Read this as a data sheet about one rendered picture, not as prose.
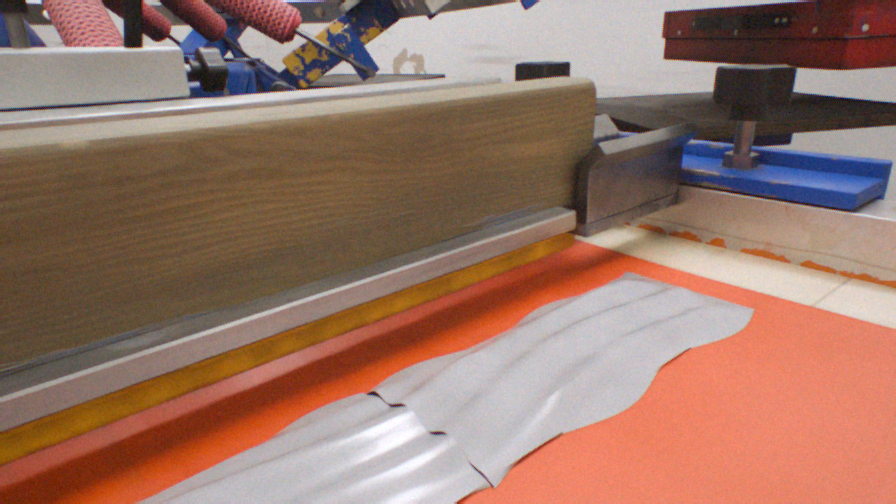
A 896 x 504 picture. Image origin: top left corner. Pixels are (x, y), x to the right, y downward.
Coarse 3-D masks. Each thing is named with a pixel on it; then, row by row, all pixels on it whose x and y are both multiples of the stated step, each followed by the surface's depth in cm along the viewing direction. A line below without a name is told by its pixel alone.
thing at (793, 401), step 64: (576, 256) 37; (384, 320) 30; (448, 320) 30; (512, 320) 29; (768, 320) 29; (832, 320) 29; (704, 384) 24; (768, 384) 24; (832, 384) 24; (576, 448) 20; (640, 448) 20; (704, 448) 20; (768, 448) 20; (832, 448) 20
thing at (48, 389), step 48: (480, 240) 28; (528, 240) 30; (336, 288) 23; (384, 288) 25; (144, 336) 20; (192, 336) 20; (240, 336) 21; (0, 384) 18; (48, 384) 18; (96, 384) 18; (0, 432) 17
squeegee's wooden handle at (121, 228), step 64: (64, 128) 19; (128, 128) 19; (192, 128) 20; (256, 128) 21; (320, 128) 23; (384, 128) 25; (448, 128) 27; (512, 128) 29; (576, 128) 33; (0, 192) 17; (64, 192) 18; (128, 192) 19; (192, 192) 20; (256, 192) 22; (320, 192) 23; (384, 192) 25; (448, 192) 28; (512, 192) 31; (576, 192) 34; (0, 256) 17; (64, 256) 18; (128, 256) 19; (192, 256) 21; (256, 256) 22; (320, 256) 24; (384, 256) 26; (0, 320) 18; (64, 320) 19; (128, 320) 20
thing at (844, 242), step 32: (704, 192) 38; (736, 192) 37; (640, 224) 42; (672, 224) 40; (704, 224) 39; (736, 224) 37; (768, 224) 36; (800, 224) 35; (832, 224) 33; (864, 224) 32; (768, 256) 36; (800, 256) 35; (832, 256) 34; (864, 256) 33
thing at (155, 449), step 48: (240, 384) 25; (288, 384) 25; (336, 384) 24; (96, 432) 22; (144, 432) 22; (192, 432) 22; (240, 432) 22; (0, 480) 20; (48, 480) 20; (96, 480) 20; (144, 480) 20
